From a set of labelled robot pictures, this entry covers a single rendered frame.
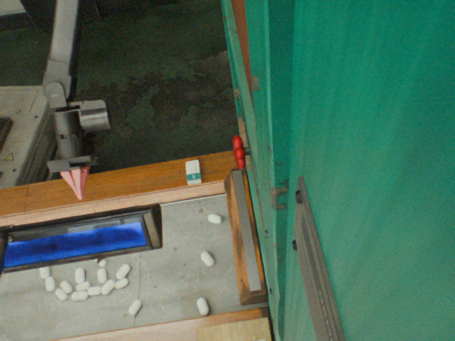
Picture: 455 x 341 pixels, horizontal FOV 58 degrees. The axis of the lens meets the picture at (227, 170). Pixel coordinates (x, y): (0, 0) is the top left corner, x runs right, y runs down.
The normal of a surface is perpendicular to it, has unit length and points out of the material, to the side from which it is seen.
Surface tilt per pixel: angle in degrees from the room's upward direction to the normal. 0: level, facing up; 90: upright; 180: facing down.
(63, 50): 38
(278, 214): 90
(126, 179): 0
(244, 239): 0
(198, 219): 0
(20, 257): 58
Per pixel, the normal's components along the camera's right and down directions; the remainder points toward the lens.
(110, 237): 0.04, 0.44
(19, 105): -0.11, -0.52
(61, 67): 0.18, 0.17
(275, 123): 0.12, 0.84
